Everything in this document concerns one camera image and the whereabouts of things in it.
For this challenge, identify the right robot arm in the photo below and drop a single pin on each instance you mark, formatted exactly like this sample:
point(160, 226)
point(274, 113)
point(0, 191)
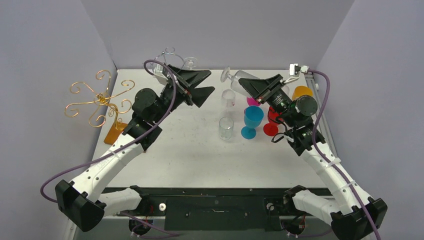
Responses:
point(353, 214)

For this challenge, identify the silver wire glass rack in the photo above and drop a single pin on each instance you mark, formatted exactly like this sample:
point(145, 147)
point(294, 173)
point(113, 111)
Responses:
point(167, 57)

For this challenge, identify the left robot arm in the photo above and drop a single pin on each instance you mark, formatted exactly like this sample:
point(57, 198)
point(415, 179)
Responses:
point(83, 199)

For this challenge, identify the wooden rack base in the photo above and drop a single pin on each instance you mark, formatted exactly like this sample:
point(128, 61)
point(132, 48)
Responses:
point(114, 132)

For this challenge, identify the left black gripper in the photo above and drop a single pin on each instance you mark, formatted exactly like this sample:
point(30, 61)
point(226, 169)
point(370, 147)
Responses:
point(197, 95)

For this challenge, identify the blue wine glass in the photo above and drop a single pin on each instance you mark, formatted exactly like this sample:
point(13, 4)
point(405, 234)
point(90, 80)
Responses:
point(253, 116)

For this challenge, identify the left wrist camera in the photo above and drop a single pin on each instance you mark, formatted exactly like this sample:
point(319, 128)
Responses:
point(160, 74)

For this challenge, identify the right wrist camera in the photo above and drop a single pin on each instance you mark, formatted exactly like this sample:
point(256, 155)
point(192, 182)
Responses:
point(294, 72)

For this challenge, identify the clear patterned glass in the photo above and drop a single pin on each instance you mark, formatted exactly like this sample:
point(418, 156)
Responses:
point(235, 85)
point(226, 126)

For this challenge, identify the aluminium table rail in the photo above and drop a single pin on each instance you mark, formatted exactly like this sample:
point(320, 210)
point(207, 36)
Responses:
point(318, 84)

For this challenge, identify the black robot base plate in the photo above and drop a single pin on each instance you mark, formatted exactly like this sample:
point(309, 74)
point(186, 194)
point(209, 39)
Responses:
point(215, 209)

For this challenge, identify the clear champagne flute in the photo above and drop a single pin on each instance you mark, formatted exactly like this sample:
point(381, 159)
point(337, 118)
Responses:
point(189, 63)

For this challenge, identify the pink wine glass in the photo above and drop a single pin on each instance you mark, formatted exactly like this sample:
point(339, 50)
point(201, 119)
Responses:
point(252, 102)

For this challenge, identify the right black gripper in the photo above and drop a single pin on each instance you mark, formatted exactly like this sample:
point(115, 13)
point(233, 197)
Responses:
point(270, 93)

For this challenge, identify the gold wire glass rack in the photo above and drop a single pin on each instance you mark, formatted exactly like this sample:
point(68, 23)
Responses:
point(102, 100)

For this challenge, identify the red wine glass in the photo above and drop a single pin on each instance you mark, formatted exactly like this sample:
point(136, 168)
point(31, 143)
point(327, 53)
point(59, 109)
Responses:
point(271, 128)

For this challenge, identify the orange cup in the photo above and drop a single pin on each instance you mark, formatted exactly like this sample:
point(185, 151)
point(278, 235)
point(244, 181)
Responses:
point(300, 91)

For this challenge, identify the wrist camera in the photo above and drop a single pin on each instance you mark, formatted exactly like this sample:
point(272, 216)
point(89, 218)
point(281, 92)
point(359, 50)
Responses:
point(160, 74)
point(294, 72)

